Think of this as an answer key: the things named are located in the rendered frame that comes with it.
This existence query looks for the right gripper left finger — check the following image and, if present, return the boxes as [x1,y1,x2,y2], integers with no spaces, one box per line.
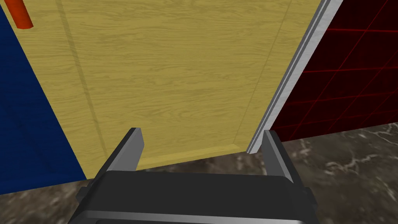
[94,127,145,182]

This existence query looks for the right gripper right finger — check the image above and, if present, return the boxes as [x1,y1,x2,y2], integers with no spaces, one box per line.
[261,129,304,188]

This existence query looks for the yellow wooden door leaf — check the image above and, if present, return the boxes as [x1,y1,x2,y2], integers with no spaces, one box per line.
[0,0,325,180]

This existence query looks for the orange door handle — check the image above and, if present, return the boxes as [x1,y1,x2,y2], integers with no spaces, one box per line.
[4,0,34,30]

